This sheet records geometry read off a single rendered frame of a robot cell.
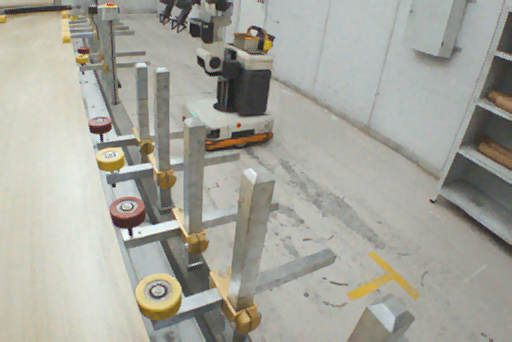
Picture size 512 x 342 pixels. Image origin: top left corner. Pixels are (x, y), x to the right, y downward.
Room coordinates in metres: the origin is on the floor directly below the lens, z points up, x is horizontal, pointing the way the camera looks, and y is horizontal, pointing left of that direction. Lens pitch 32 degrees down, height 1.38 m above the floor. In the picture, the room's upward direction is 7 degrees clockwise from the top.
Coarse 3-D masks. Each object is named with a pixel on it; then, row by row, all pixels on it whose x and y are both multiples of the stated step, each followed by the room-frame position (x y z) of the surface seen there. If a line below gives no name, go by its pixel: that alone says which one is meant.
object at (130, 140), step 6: (150, 132) 1.09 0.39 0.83; (174, 132) 1.11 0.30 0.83; (180, 132) 1.13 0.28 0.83; (108, 138) 1.00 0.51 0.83; (114, 138) 1.01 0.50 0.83; (120, 138) 1.02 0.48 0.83; (126, 138) 1.02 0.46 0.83; (132, 138) 1.03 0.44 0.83; (174, 138) 1.11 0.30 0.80; (102, 144) 0.97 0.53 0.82; (108, 144) 0.98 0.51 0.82; (114, 144) 0.99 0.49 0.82; (120, 144) 1.00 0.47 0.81; (126, 144) 1.02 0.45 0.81; (132, 144) 1.03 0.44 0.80
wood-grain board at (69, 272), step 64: (0, 64) 1.61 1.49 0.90; (64, 64) 1.66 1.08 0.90; (0, 128) 0.86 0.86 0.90; (64, 128) 0.91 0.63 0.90; (0, 192) 0.54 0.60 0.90; (64, 192) 0.58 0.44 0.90; (0, 256) 0.36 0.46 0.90; (64, 256) 0.39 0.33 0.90; (0, 320) 0.23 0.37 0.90; (64, 320) 0.26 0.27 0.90; (128, 320) 0.29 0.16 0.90
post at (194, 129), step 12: (192, 120) 0.60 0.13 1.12; (192, 132) 0.58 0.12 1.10; (204, 132) 0.60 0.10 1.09; (192, 144) 0.59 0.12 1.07; (204, 144) 0.60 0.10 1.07; (192, 156) 0.59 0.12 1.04; (204, 156) 0.60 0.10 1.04; (192, 168) 0.59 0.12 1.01; (192, 180) 0.59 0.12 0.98; (192, 192) 0.59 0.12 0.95; (192, 204) 0.59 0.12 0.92; (192, 216) 0.59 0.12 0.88; (192, 228) 0.59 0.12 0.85
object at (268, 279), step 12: (324, 252) 0.56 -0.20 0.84; (288, 264) 0.51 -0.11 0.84; (300, 264) 0.52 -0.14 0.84; (312, 264) 0.52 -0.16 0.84; (324, 264) 0.54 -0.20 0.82; (264, 276) 0.47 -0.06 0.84; (276, 276) 0.48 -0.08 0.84; (288, 276) 0.49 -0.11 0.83; (300, 276) 0.51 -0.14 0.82; (216, 288) 0.42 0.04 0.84; (264, 288) 0.45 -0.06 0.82; (192, 300) 0.39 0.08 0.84; (204, 300) 0.39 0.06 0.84; (216, 300) 0.40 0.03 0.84; (180, 312) 0.36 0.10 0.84; (192, 312) 0.37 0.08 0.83; (204, 312) 0.38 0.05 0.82; (156, 324) 0.33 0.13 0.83; (168, 324) 0.34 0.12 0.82
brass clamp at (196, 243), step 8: (176, 208) 0.67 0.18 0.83; (176, 216) 0.64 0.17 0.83; (184, 232) 0.59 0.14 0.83; (200, 232) 0.59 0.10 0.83; (184, 240) 0.58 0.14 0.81; (192, 240) 0.57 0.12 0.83; (200, 240) 0.57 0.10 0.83; (208, 240) 0.59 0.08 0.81; (184, 248) 0.56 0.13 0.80; (192, 248) 0.56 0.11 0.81; (200, 248) 0.57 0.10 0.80
